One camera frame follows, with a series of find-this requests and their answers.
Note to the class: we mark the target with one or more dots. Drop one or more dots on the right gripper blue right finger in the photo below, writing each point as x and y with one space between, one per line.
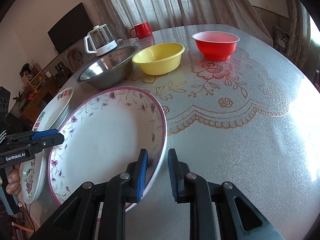
216 211

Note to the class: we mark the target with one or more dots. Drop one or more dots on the white plate rose pattern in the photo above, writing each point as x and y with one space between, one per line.
33 177

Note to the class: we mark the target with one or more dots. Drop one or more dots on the lace patterned table cover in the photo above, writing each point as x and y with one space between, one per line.
252 120

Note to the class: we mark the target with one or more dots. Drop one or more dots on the wooden shelf with items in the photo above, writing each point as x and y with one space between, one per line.
32 76

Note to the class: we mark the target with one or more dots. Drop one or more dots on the wooden desk cabinet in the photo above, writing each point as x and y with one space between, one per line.
32 108

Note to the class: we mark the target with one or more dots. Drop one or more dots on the red mug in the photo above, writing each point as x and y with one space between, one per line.
141 30

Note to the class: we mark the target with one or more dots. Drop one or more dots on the yellow plastic bowl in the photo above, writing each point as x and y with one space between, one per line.
159 59

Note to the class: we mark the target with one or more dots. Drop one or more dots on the white plate red blue pattern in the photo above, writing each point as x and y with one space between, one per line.
55 112

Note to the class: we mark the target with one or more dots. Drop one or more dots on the beige window curtain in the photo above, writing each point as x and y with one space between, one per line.
121 15

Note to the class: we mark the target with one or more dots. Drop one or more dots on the black wall television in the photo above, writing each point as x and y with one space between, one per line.
70 28

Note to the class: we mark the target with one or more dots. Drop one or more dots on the white glass electric kettle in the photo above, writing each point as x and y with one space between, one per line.
99 41

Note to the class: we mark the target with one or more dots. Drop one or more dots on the red plastic bowl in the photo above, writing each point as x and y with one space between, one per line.
216 45

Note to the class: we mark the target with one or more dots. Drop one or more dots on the left human hand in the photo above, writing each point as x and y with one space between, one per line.
14 185

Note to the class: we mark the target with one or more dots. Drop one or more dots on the stainless steel bowl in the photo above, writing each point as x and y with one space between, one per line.
110 69

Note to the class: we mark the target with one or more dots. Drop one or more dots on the white plate purple floral rim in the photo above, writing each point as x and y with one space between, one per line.
103 135

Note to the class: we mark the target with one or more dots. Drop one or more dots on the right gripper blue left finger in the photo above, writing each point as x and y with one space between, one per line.
98 211

